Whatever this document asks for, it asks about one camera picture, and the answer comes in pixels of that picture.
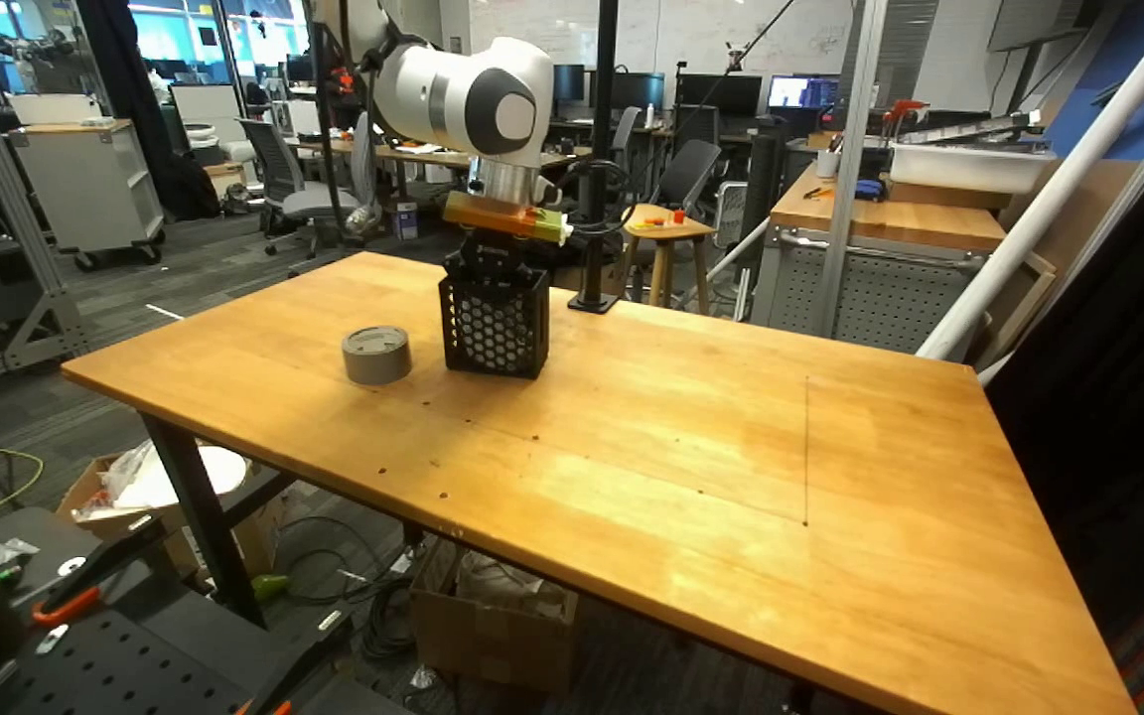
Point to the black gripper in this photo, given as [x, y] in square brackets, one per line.
[496, 255]

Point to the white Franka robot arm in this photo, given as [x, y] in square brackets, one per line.
[468, 103]

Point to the black perforated plastic basket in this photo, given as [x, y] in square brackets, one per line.
[500, 332]

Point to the black vertical pole stand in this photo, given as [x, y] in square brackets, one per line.
[599, 144]

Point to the round wooden stool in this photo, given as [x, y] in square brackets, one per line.
[664, 222]

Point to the small orange items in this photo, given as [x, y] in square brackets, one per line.
[681, 211]

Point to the grey office chair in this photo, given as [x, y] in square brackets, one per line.
[297, 190]

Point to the dark office chair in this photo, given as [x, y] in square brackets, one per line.
[692, 173]

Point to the thin white diagonal bar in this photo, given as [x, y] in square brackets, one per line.
[737, 252]

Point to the computer monitor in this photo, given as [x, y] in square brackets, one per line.
[803, 94]

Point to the open cardboard box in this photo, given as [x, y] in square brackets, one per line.
[496, 622]

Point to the black metal table leg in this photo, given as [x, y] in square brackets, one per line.
[202, 519]

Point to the wooden workbench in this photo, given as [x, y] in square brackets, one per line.
[893, 222]

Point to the white cabinet cart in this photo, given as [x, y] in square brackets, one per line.
[88, 185]

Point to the box with white bag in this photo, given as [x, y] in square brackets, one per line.
[149, 480]

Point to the white tub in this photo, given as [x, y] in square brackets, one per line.
[974, 165]

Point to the black perforated metal plate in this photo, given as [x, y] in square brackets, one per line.
[137, 668]

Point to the thick white diagonal pole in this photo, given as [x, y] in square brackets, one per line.
[1064, 185]

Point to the grey duct tape roll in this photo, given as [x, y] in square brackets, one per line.
[375, 354]

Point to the silver vertical post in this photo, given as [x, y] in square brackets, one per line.
[851, 144]

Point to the grey metal shelf frame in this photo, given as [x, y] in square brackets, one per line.
[2, 263]

